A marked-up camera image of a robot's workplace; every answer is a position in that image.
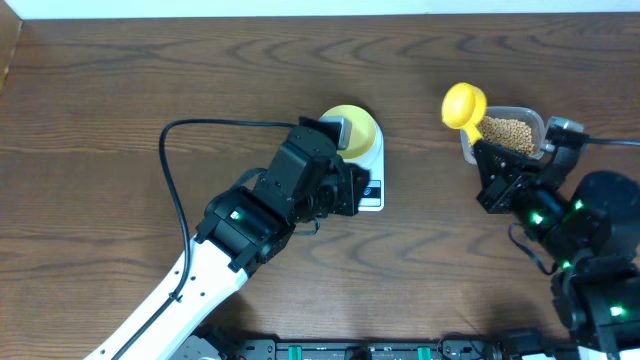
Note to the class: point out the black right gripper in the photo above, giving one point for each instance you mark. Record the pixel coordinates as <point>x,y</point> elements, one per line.
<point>496,190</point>

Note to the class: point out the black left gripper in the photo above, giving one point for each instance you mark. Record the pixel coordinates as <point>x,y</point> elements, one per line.
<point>344,177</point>

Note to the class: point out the yellow measuring scoop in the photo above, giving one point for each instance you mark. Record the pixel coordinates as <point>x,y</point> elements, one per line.
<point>463,108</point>

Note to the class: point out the yellow plastic bowl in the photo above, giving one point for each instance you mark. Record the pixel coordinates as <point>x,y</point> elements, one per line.
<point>362,129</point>

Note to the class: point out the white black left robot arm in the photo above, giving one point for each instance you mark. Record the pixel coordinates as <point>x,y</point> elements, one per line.
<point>242,229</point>

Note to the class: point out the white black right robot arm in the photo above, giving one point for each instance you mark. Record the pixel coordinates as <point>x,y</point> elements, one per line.
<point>591,237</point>

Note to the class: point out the white digital kitchen scale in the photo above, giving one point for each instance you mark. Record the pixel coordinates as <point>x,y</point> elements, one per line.
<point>373,199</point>

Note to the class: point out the dried yellow beans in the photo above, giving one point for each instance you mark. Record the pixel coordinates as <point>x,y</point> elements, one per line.
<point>513,134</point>

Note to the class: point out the clear plastic bean container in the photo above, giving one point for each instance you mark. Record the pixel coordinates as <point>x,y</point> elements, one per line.
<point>528,116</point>

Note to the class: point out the black rail with green clamps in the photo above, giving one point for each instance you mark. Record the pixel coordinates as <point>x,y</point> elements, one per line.
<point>215,344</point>

